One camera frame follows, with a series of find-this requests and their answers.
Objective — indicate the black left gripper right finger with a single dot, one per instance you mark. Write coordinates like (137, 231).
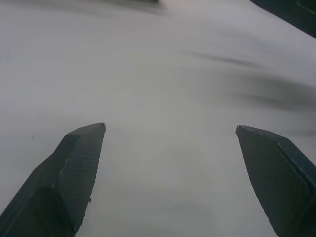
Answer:
(276, 177)

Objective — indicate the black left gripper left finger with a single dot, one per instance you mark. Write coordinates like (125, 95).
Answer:
(61, 182)

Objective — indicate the dark object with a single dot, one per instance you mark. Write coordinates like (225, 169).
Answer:
(293, 13)

